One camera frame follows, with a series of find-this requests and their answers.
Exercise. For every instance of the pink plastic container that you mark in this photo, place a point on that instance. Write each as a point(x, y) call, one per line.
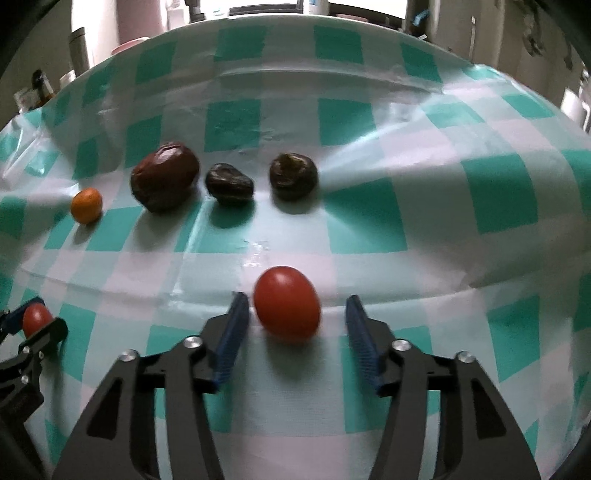
point(133, 25)

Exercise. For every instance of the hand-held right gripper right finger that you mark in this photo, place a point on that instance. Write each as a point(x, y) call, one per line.
point(362, 344)

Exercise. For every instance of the small orange mandarin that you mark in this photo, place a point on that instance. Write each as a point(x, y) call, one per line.
point(86, 205)

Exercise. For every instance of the green white checkered tablecloth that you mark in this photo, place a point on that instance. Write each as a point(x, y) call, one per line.
point(415, 258)

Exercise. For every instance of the dark wrinkled dried fruit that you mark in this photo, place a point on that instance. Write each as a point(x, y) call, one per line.
point(229, 184)

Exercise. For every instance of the steel thermos cup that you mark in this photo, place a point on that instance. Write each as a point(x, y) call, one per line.
point(78, 48)

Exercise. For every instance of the dark glass bottle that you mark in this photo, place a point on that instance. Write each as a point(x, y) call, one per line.
point(41, 87)

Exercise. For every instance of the dark round water chestnut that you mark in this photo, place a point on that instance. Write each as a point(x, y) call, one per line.
point(293, 176)

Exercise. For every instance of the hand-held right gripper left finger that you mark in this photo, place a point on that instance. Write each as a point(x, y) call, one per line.
point(231, 341)

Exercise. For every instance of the large red-brown jujube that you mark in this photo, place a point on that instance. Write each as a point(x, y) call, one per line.
point(164, 177)

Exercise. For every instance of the red cherry tomato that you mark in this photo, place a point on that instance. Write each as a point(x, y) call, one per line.
point(286, 304)
point(36, 321)

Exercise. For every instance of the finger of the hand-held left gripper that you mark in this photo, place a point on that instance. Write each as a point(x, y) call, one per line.
point(44, 344)
point(11, 318)

